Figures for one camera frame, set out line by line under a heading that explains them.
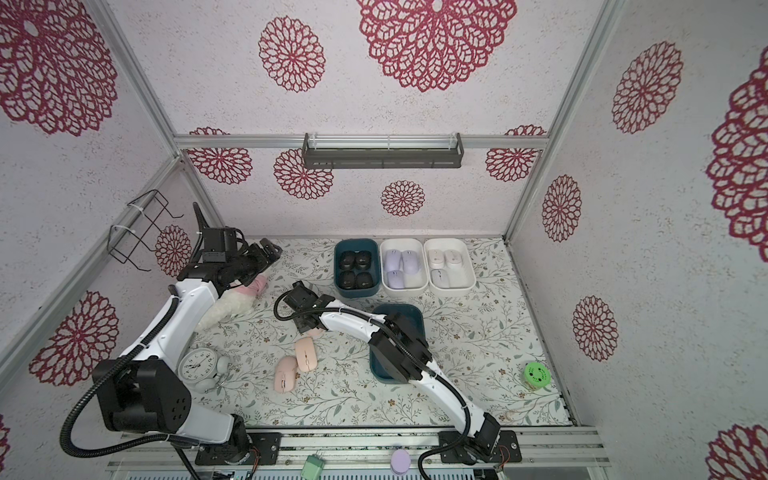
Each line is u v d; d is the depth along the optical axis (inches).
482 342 36.4
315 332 36.7
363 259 43.4
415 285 40.8
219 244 24.7
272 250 30.3
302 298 30.2
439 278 41.6
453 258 43.6
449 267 43.3
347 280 41.0
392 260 43.0
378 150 37.7
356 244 43.3
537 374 32.1
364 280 40.9
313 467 27.5
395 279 41.5
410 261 43.0
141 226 31.4
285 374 32.8
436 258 43.4
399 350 22.7
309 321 28.3
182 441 20.3
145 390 16.6
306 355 34.5
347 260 43.2
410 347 24.6
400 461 25.5
